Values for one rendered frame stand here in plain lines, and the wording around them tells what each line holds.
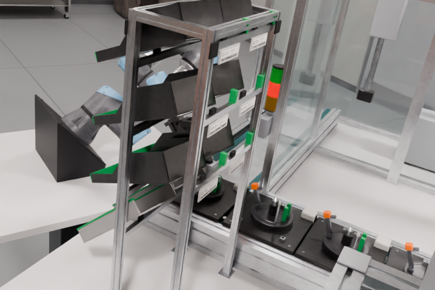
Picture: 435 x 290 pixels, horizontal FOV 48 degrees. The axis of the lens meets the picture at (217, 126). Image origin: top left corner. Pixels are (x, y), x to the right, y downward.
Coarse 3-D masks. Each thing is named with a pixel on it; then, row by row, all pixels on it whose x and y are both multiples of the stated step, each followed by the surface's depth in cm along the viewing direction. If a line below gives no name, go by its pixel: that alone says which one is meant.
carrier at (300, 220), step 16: (256, 208) 160; (272, 208) 157; (288, 208) 154; (304, 208) 165; (224, 224) 154; (240, 224) 155; (256, 224) 155; (272, 224) 153; (288, 224) 155; (304, 224) 160; (272, 240) 149; (288, 240) 150
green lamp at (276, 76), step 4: (272, 68) 163; (272, 72) 163; (276, 72) 161; (280, 72) 161; (272, 76) 163; (276, 76) 162; (280, 76) 162; (272, 80) 163; (276, 80) 162; (280, 80) 162
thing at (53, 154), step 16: (48, 112) 179; (48, 128) 182; (64, 128) 174; (48, 144) 184; (64, 144) 176; (80, 144) 180; (48, 160) 187; (64, 160) 179; (80, 160) 183; (96, 160) 187; (64, 176) 182; (80, 176) 186
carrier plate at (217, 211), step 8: (224, 184) 175; (232, 184) 176; (224, 192) 170; (232, 192) 171; (176, 200) 162; (224, 200) 166; (232, 200) 167; (200, 208) 159; (208, 208) 160; (216, 208) 161; (224, 208) 161; (232, 208) 165; (208, 216) 156; (216, 216) 157
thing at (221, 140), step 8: (224, 128) 126; (160, 136) 126; (168, 136) 124; (176, 136) 123; (184, 136) 121; (216, 136) 123; (224, 136) 126; (232, 136) 128; (152, 144) 144; (208, 144) 121; (216, 144) 123; (224, 144) 125; (232, 144) 128; (136, 152) 139; (208, 152) 121; (216, 152) 123
